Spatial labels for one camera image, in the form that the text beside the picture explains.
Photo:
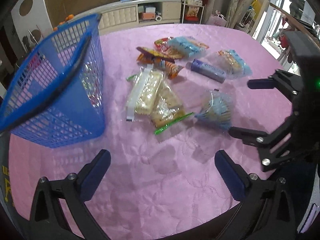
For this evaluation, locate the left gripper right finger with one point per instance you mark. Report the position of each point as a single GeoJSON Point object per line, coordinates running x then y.
{"type": "Point", "coordinates": [265, 210]}

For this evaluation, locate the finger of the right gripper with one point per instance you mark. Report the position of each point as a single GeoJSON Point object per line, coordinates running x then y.
{"type": "Point", "coordinates": [275, 149]}
{"type": "Point", "coordinates": [287, 83]}

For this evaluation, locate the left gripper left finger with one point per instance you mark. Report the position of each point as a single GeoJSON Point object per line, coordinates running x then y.
{"type": "Point", "coordinates": [47, 220]}

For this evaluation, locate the blue cartoon cake packet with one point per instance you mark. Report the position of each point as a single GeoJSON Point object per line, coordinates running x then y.
{"type": "Point", "coordinates": [231, 63]}

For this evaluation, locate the blue striped cake packet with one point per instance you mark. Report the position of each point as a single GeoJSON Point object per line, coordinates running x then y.
{"type": "Point", "coordinates": [216, 110]}

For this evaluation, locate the doublemint gum bottle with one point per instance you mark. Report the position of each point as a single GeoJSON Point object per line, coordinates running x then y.
{"type": "Point", "coordinates": [208, 70]}

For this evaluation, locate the light blue cartoon packet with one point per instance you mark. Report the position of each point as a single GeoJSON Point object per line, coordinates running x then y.
{"type": "Point", "coordinates": [188, 46]}

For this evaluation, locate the cracker pack green ends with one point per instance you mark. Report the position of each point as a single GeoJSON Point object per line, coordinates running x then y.
{"type": "Point", "coordinates": [167, 110]}

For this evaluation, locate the blue plastic basket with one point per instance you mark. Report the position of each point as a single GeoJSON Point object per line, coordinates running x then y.
{"type": "Point", "coordinates": [56, 97]}

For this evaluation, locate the cracker pack white strip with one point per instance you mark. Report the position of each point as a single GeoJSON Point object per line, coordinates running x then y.
{"type": "Point", "coordinates": [143, 95]}

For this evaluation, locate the purple cracker packet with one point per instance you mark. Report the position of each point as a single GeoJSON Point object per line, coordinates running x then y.
{"type": "Point", "coordinates": [153, 54]}

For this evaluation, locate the orange small snack packet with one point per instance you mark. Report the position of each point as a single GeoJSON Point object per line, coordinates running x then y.
{"type": "Point", "coordinates": [171, 69]}

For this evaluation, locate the pink gift bag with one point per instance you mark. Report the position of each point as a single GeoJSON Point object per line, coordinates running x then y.
{"type": "Point", "coordinates": [216, 19]}

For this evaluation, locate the red snack packet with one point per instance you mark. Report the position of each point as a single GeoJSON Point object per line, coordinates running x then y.
{"type": "Point", "coordinates": [163, 46]}

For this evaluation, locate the cream tv cabinet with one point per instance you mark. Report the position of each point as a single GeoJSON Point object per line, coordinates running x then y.
{"type": "Point", "coordinates": [128, 14]}

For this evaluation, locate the oranges on plate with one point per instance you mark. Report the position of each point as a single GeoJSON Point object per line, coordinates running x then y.
{"type": "Point", "coordinates": [68, 18]}

